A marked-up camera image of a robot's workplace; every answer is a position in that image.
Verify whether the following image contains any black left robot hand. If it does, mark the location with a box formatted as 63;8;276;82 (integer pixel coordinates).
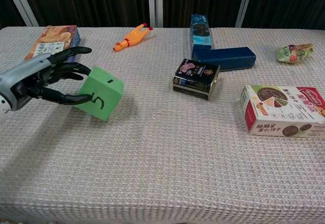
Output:
0;46;92;112

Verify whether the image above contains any light blue cookie box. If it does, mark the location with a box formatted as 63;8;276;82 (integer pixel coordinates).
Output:
190;14;213;55

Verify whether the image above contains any beige waffle tablecloth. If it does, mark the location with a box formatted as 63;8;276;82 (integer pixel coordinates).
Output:
0;26;325;224

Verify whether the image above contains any green foam number cube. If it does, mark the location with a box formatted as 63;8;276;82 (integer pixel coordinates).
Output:
74;66;125;121

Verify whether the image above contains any white red pastry box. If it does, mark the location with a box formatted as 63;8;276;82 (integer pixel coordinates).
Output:
240;84;325;140

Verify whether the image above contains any orange rubber chicken toy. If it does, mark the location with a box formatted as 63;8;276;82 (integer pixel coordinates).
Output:
113;22;154;52

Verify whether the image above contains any green snack bag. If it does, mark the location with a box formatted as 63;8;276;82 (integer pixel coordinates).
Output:
276;43;315;65

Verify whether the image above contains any white partition post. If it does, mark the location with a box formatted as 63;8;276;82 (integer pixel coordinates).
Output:
2;0;39;27
147;0;164;28
235;0;255;28

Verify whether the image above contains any black luncheon meat can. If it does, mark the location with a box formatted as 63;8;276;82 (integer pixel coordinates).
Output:
172;58;221;101

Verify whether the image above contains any dark blue box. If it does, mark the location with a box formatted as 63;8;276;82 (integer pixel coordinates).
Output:
191;46;257;72

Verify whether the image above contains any orange biscuit box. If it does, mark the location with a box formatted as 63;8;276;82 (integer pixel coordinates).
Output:
24;25;81;62

